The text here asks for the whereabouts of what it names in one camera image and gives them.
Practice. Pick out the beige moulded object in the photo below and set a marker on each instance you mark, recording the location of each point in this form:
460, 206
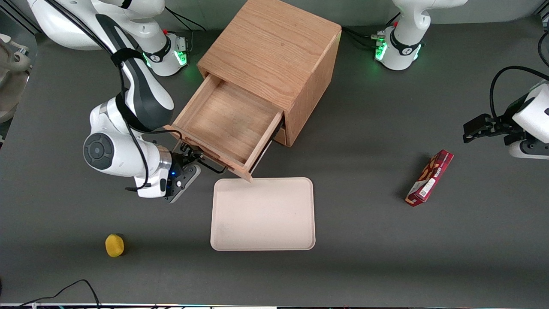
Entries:
13, 77

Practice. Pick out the red snack box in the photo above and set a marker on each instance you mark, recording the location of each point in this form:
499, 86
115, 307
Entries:
430, 178

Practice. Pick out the yellow lemon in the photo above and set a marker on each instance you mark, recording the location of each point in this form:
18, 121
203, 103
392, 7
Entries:
114, 245

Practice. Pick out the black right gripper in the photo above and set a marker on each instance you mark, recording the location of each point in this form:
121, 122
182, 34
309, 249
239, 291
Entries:
185, 157

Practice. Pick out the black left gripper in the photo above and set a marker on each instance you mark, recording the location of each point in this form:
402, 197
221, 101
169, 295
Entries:
502, 125

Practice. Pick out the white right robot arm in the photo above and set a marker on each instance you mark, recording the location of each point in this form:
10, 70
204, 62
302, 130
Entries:
111, 150

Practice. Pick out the wooden drawer cabinet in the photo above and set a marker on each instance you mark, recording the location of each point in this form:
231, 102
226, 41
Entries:
274, 47

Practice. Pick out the beige plastic tray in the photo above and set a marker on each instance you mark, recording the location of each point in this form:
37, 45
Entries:
262, 213

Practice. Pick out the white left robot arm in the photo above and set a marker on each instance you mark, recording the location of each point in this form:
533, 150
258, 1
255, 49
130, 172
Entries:
407, 47

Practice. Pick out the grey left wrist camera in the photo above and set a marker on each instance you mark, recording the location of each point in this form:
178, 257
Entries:
529, 150

